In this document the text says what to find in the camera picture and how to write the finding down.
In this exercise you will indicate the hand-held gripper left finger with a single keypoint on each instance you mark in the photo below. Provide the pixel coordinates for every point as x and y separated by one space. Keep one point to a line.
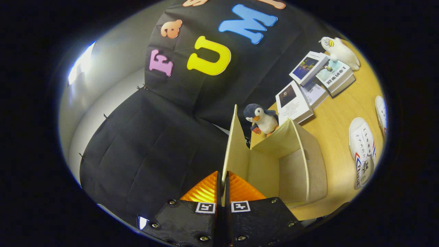
185 223

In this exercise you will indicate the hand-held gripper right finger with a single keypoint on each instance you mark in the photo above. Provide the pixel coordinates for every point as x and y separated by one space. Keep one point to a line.
264 223

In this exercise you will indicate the beige fabric storage box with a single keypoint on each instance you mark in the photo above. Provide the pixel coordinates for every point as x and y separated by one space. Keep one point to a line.
291 164

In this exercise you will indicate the white canvas shoe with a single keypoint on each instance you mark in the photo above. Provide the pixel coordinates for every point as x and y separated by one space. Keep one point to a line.
362 151
381 115

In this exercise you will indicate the grey penguin plush toy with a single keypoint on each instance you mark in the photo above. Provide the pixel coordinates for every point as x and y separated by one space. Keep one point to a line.
262 118

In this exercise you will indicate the white book with portrait cover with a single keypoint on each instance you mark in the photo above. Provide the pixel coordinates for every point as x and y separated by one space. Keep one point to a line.
293 101

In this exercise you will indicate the thin white book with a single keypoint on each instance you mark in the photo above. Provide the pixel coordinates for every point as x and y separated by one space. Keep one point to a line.
313 92

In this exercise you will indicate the book with dark picture cover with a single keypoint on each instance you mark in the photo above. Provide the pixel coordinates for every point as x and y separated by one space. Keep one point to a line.
307 67

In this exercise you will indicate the white duck plush toy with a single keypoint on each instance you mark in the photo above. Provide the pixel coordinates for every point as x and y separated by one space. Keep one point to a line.
341 51

